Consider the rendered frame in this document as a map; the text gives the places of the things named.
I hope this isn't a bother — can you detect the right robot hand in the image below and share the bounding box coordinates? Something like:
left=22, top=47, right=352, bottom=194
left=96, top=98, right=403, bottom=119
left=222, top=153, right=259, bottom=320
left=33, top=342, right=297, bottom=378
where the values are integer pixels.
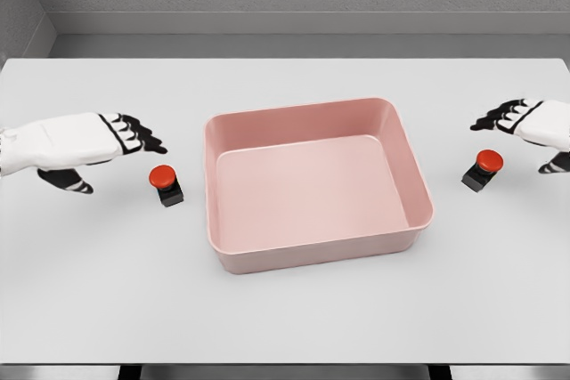
left=469, top=99, right=570, bottom=175

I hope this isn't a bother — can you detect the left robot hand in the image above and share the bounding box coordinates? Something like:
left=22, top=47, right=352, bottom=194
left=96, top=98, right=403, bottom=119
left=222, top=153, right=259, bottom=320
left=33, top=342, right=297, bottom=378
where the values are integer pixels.
left=7, top=112, right=169, bottom=195

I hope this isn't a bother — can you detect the pink rectangular basket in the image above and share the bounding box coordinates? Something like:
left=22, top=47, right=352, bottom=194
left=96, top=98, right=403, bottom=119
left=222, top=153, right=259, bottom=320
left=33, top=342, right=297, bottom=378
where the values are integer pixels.
left=203, top=96, right=436, bottom=275

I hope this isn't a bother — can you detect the red button industrial switch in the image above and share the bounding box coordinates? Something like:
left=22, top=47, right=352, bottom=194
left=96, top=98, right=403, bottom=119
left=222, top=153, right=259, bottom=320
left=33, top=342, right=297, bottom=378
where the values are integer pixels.
left=460, top=149, right=505, bottom=194
left=148, top=165, right=186, bottom=209

